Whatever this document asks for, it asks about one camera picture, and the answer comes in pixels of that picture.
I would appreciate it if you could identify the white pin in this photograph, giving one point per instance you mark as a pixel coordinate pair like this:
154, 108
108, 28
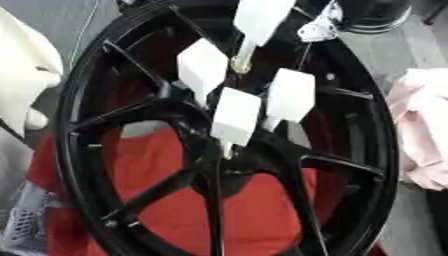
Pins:
290, 95
235, 117
201, 68
258, 20

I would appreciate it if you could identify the black spoked wheel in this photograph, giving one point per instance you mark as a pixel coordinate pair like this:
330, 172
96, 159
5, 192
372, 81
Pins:
175, 113

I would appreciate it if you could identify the black round object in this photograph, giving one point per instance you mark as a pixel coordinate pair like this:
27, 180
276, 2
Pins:
373, 13

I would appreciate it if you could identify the pink cloth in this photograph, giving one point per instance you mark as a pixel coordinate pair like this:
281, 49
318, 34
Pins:
421, 126

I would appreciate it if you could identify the white cloth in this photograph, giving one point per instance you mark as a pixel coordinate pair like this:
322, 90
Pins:
23, 70

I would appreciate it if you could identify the white perforated basket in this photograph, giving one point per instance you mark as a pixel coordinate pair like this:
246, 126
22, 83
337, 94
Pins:
24, 220

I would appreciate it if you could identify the silver metal bracket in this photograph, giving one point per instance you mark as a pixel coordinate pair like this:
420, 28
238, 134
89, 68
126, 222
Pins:
318, 28

